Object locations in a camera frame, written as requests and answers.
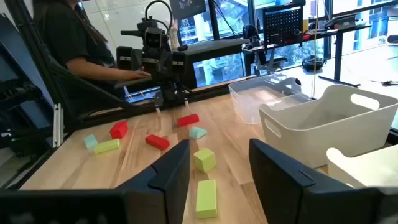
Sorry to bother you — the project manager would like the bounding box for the black monitor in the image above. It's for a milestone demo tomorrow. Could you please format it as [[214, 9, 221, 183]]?
[[169, 0, 206, 20]]

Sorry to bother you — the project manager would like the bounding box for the red rectangular wooden block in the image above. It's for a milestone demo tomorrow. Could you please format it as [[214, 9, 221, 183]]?
[[145, 134, 170, 151], [177, 113, 200, 128]]

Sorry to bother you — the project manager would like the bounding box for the white plastic bin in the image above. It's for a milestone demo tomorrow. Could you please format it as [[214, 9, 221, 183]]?
[[326, 144, 398, 189]]

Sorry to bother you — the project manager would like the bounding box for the black bag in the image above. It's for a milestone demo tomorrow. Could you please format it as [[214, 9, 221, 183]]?
[[301, 55, 326, 72]]

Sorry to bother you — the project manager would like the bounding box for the black standing desk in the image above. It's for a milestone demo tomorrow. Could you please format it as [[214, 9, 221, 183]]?
[[242, 24, 373, 88]]

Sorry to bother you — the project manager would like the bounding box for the short red wooden block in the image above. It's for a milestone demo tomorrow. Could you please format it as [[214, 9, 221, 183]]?
[[109, 120, 129, 140]]

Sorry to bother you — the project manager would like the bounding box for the dark grey desk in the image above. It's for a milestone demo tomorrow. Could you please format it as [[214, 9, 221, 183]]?
[[113, 76, 153, 90]]

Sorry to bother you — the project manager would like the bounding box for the green rectangular wooden block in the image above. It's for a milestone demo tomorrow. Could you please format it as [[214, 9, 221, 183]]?
[[93, 138, 121, 155], [195, 179, 218, 220]]

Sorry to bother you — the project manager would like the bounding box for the person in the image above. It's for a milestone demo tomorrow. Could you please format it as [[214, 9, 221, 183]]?
[[32, 0, 118, 94]]

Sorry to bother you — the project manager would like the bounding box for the blue partition panel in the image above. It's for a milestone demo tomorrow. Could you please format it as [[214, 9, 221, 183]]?
[[0, 14, 55, 133]]

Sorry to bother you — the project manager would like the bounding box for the black camera cable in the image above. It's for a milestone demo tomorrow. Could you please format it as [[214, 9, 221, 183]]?
[[144, 0, 174, 32]]

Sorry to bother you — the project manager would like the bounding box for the black office chair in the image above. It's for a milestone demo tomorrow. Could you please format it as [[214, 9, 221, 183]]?
[[242, 24, 289, 75]]

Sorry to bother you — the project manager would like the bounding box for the white metal bracket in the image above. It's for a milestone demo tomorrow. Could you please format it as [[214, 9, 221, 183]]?
[[52, 103, 65, 149]]

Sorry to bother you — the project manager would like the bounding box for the clear plastic bin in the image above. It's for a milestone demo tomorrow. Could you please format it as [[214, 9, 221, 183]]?
[[228, 73, 313, 126]]

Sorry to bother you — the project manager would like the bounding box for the light grey plastic bin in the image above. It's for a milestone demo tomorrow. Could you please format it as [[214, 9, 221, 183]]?
[[259, 84, 398, 169]]

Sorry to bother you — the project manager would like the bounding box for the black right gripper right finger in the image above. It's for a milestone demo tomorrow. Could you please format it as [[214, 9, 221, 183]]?
[[248, 139, 379, 224]]

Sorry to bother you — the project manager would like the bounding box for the light teal wedge block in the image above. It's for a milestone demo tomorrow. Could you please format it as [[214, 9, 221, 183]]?
[[189, 126, 208, 140]]

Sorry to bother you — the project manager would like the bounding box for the teal wooden block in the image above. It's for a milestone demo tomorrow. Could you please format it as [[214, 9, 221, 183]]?
[[83, 134, 98, 151]]

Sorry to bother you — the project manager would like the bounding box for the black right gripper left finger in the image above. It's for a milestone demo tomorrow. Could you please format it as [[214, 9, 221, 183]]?
[[114, 139, 191, 224]]

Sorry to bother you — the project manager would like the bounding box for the person's forearm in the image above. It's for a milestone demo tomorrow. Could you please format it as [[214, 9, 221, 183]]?
[[65, 57, 130, 81]]

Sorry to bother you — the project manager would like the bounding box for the black pegboard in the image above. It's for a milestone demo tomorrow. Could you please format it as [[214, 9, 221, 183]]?
[[262, 5, 304, 47]]

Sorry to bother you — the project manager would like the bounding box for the green wooden cube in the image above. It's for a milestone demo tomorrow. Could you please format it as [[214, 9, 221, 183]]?
[[193, 147, 217, 174]]

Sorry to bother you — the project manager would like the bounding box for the person's hand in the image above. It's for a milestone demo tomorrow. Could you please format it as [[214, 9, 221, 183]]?
[[124, 70, 152, 81]]

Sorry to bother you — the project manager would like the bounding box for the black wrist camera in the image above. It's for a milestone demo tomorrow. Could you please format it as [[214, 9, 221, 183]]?
[[136, 18, 169, 50]]

